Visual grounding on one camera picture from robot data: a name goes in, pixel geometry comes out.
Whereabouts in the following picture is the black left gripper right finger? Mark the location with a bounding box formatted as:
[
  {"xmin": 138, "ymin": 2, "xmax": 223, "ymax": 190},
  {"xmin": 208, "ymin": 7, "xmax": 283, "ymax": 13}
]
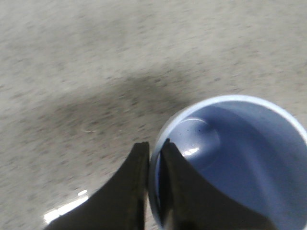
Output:
[{"xmin": 159, "ymin": 139, "xmax": 276, "ymax": 230}]

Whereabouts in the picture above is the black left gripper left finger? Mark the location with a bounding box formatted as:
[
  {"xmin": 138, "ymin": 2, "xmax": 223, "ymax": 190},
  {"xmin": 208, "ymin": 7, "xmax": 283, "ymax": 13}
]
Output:
[{"xmin": 46, "ymin": 142, "xmax": 149, "ymax": 230}]

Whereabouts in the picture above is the blue plastic cup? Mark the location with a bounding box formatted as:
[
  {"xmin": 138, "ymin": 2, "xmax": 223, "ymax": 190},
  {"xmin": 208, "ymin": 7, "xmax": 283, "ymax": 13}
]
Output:
[{"xmin": 148, "ymin": 95, "xmax": 307, "ymax": 230}]

